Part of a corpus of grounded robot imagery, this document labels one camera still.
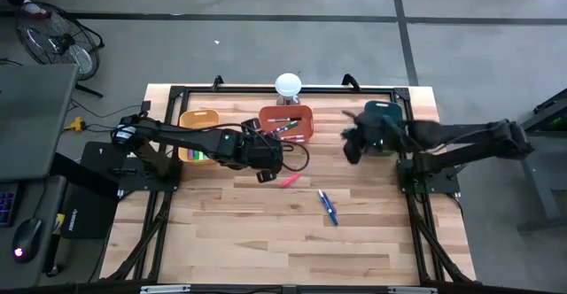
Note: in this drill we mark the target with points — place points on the white mushroom lamp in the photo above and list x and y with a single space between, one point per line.
288 83

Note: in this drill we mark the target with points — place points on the pink highlighter pen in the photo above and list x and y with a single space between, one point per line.
291 180

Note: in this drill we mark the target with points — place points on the black controller box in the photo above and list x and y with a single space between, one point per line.
88 214

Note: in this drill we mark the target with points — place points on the black floor fan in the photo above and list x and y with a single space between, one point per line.
57 41

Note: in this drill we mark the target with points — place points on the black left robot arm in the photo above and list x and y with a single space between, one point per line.
177 134

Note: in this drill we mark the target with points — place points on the black dry-erase marker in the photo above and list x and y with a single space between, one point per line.
283 120

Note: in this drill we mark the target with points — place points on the black computer mouse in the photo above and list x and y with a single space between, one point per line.
26 236

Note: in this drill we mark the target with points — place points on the teal plastic bin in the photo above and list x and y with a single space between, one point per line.
383 105

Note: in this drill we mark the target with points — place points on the yellow power plug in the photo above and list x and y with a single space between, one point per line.
76 124

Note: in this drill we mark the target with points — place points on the blue dry-erase marker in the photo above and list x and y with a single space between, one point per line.
333 218

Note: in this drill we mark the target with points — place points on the orange plastic bin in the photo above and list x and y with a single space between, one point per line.
305 112

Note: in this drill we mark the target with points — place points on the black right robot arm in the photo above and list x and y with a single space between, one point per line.
465 134

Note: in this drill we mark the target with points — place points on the backlit keyboard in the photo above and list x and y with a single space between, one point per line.
6 205

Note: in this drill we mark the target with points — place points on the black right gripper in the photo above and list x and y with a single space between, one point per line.
381 132

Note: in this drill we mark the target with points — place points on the black aluminium table frame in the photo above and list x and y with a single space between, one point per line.
248 89

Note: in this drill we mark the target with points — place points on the black metal stand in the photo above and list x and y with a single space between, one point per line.
538 192

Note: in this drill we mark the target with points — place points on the person's shoe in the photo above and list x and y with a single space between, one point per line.
33 10

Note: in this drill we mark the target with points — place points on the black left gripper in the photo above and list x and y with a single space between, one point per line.
261 152

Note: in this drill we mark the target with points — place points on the yellow plastic bin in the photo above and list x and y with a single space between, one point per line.
199 117

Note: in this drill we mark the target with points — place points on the small black connector block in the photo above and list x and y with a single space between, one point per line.
145 105

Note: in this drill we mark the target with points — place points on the dark blue highlighter pen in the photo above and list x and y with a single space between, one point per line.
331 203

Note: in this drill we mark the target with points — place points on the red dry-erase marker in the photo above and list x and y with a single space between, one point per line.
294 138

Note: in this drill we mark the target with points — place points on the silver metal bracket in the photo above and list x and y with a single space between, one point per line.
164 289
412 290

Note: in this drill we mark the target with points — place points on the dark grey desk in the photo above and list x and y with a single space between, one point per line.
9 276

